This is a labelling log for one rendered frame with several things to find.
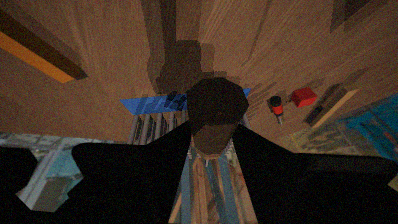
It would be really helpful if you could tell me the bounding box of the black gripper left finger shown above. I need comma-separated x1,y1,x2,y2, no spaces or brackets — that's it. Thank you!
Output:
71,120,192,223

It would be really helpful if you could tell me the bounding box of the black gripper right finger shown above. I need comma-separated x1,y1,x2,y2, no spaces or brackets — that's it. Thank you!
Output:
232,124,398,224

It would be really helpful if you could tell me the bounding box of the blue flat strip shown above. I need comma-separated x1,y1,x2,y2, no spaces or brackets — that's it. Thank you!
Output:
119,94,187,115

